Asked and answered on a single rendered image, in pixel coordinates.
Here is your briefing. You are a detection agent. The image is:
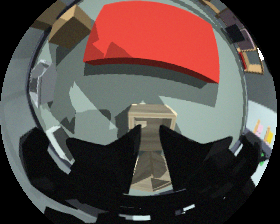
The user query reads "black metal overhead frame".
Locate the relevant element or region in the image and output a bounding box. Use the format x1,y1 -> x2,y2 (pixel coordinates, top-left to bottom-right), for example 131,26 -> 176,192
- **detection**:
243,128 -> 272,163

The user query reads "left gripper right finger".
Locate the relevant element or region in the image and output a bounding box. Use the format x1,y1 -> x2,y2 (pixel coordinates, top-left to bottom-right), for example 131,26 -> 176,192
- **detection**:
159,125 -> 233,192

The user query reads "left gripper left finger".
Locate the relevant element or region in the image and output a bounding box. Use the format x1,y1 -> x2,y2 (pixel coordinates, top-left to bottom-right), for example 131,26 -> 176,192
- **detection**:
66,124 -> 141,194

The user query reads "red flat board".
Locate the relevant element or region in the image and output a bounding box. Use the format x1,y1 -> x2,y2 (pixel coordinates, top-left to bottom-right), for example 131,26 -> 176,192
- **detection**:
83,1 -> 220,84

